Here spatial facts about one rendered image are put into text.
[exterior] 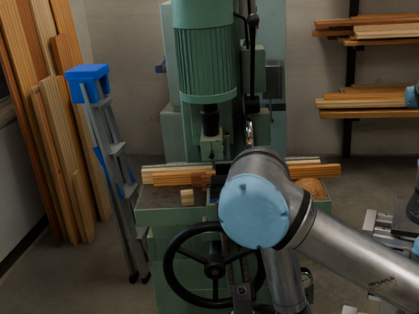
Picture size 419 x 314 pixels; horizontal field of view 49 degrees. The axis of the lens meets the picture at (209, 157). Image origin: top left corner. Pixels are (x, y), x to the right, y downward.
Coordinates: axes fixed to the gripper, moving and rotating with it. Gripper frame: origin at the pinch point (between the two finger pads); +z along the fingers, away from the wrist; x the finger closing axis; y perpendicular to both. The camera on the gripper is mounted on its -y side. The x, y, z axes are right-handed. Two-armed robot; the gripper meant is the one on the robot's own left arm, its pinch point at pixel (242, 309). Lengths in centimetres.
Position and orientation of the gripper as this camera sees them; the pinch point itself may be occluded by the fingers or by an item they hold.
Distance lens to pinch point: 130.5
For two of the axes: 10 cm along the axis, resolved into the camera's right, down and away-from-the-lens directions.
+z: 0.5, 1.1, 9.9
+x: 10.0, -0.6, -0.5
